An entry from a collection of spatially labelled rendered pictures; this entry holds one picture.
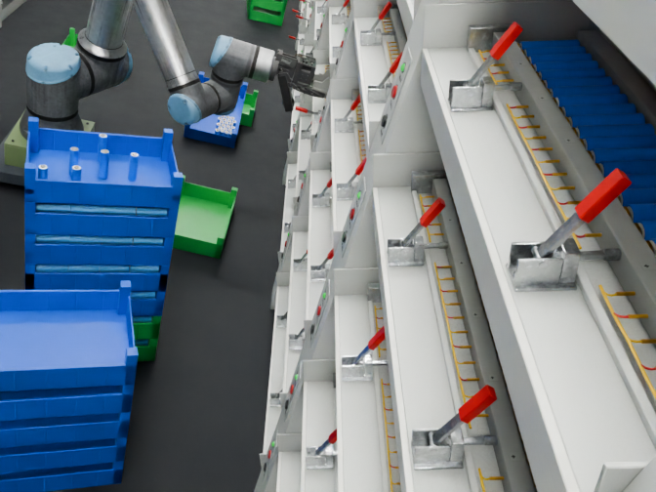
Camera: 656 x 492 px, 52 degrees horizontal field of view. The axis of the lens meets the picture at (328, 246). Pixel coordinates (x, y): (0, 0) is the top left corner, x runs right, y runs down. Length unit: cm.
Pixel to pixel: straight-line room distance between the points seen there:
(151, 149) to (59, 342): 50
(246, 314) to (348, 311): 98
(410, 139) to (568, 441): 57
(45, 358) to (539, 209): 102
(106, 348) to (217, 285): 72
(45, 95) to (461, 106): 168
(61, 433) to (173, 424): 34
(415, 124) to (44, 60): 150
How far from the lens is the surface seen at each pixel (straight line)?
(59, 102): 221
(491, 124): 65
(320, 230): 147
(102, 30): 222
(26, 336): 139
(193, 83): 188
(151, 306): 164
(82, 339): 138
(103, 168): 150
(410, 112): 86
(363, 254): 97
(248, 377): 179
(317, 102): 206
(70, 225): 148
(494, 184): 56
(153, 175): 155
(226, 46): 191
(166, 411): 169
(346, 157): 136
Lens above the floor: 132
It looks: 35 degrees down
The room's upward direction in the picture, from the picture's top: 18 degrees clockwise
